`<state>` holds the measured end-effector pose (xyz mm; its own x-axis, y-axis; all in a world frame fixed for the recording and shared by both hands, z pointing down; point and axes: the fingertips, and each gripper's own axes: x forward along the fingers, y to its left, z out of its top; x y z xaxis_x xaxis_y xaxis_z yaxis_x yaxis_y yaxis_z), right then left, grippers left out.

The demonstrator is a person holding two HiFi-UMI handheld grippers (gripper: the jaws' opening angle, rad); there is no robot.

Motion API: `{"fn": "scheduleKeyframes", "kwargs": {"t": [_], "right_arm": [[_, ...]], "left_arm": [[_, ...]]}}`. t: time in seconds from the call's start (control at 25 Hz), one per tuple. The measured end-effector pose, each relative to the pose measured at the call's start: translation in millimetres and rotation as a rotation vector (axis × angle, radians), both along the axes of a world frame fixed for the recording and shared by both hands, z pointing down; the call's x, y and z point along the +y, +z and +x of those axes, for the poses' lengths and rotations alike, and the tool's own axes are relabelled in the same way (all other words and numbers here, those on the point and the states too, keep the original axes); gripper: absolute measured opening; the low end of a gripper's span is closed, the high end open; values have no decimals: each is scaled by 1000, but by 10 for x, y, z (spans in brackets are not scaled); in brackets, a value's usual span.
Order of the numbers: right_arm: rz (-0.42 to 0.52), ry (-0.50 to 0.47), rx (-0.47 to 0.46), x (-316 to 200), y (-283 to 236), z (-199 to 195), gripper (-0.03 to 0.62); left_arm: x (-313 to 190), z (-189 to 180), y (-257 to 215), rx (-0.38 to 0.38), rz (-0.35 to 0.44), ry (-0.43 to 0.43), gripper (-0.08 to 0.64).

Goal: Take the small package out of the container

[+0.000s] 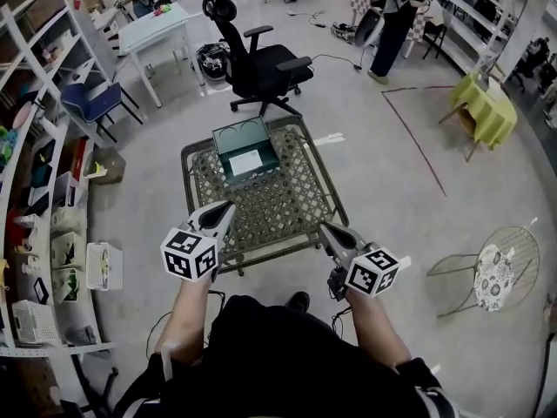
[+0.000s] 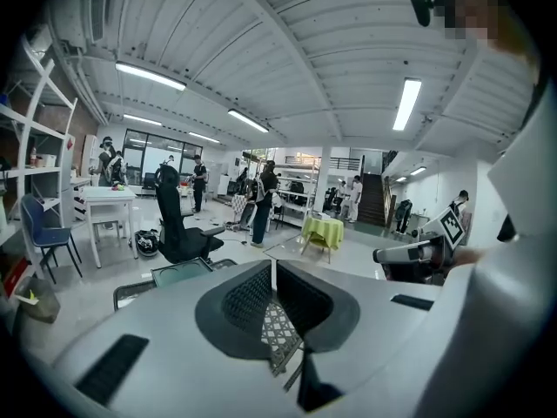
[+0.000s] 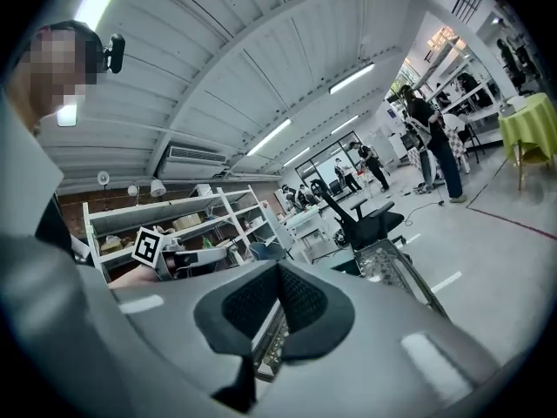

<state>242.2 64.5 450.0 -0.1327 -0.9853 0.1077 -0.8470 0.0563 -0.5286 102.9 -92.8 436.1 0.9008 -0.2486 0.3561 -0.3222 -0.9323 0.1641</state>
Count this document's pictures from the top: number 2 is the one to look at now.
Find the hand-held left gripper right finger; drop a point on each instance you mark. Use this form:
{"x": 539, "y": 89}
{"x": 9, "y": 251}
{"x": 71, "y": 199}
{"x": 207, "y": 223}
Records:
{"x": 383, "y": 320}

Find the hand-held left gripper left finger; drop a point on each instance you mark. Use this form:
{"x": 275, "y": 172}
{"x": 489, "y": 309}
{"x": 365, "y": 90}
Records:
{"x": 165, "y": 342}

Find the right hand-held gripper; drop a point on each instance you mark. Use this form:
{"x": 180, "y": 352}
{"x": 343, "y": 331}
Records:
{"x": 450, "y": 233}

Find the person's right forearm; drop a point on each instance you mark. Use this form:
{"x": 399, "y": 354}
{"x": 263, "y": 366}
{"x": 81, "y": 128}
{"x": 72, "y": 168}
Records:
{"x": 467, "y": 256}

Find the dark wooden staircase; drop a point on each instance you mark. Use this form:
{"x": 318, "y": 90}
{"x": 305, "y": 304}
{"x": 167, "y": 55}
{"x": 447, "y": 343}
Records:
{"x": 372, "y": 203}

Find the table with yellow-green cloth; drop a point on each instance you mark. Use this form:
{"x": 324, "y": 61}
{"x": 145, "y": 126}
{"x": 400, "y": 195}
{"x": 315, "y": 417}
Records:
{"x": 324, "y": 233}

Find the long ceiling light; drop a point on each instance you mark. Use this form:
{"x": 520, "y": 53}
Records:
{"x": 418, "y": 171}
{"x": 407, "y": 103}
{"x": 203, "y": 137}
{"x": 150, "y": 76}
{"x": 248, "y": 120}
{"x": 142, "y": 119}

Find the black white patterned backpack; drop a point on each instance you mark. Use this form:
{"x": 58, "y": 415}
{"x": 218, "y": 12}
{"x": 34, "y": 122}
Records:
{"x": 147, "y": 243}

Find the black office chair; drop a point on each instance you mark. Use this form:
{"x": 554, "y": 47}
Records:
{"x": 183, "y": 237}

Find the long white metal rack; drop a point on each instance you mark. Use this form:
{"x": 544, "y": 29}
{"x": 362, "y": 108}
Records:
{"x": 296, "y": 192}

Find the brown fabric waste bin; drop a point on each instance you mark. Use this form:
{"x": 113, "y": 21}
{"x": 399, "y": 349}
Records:
{"x": 41, "y": 305}

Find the table with checkered cloth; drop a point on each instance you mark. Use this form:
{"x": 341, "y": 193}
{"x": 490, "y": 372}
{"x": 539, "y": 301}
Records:
{"x": 238, "y": 205}

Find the white rectangular table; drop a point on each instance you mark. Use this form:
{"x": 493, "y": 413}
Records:
{"x": 109, "y": 194}

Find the blue chair with black legs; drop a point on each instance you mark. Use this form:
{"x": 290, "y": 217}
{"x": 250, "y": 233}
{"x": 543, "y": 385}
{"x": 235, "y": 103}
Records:
{"x": 48, "y": 235}

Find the white drawer cabinet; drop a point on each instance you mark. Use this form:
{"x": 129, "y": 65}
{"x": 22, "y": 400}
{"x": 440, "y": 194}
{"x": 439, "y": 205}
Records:
{"x": 80, "y": 203}

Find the white shelf unit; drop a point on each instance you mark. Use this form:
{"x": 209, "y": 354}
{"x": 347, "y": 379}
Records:
{"x": 43, "y": 171}

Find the person's head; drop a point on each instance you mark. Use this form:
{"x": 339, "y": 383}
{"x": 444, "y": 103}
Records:
{"x": 500, "y": 28}

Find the white ceiling air conditioner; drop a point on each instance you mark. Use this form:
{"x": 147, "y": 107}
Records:
{"x": 98, "y": 7}

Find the black framed glass wall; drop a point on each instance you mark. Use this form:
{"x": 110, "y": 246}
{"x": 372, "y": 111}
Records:
{"x": 156, "y": 155}

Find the black head-worn camera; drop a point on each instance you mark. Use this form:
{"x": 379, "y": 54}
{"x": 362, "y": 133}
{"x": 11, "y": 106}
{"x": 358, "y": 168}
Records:
{"x": 422, "y": 2}

